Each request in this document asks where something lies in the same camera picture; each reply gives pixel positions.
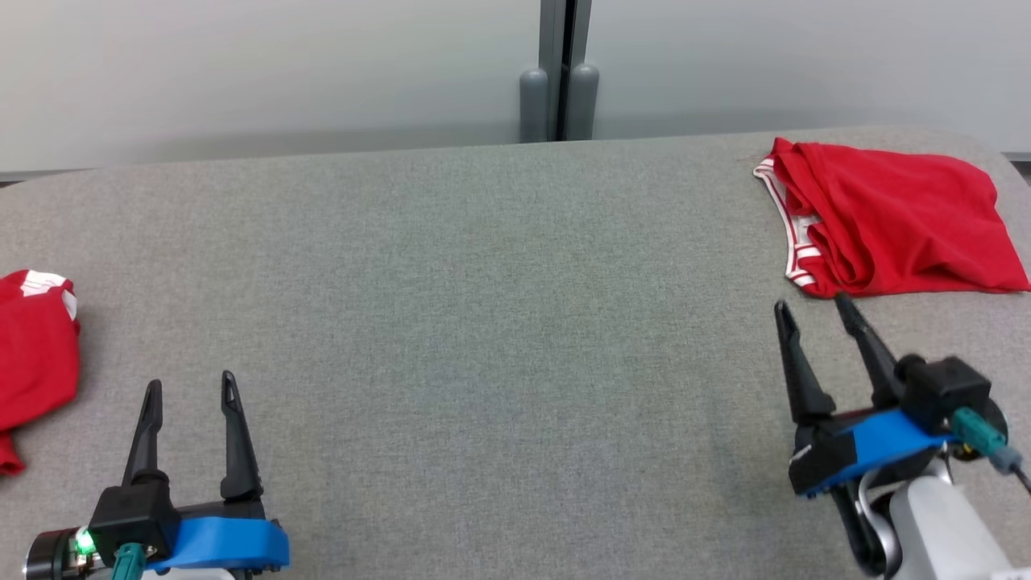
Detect left teal plug black cable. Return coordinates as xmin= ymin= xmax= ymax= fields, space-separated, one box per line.
xmin=109 ymin=543 xmax=147 ymax=580

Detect right teal plug black cable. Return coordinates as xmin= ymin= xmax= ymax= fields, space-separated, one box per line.
xmin=949 ymin=406 xmax=1031 ymax=494

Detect grey fabric covered surface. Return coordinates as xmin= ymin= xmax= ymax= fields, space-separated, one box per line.
xmin=0 ymin=125 xmax=1031 ymax=580

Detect teal plug black cable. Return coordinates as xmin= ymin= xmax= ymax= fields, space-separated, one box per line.
xmin=109 ymin=543 xmax=147 ymax=580
xmin=949 ymin=406 xmax=1031 ymax=494

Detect grey partition post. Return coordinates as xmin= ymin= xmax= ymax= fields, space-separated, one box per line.
xmin=519 ymin=0 xmax=602 ymax=143

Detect red white jersey shirt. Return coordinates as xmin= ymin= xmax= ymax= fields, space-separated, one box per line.
xmin=753 ymin=137 xmax=1031 ymax=300

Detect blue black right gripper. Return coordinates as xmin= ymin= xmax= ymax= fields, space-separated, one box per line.
xmin=772 ymin=292 xmax=1009 ymax=577

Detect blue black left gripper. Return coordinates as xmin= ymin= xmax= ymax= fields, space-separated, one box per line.
xmin=24 ymin=371 xmax=291 ymax=580

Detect red shorts with white stripes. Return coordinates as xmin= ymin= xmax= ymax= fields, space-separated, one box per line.
xmin=0 ymin=270 xmax=82 ymax=476

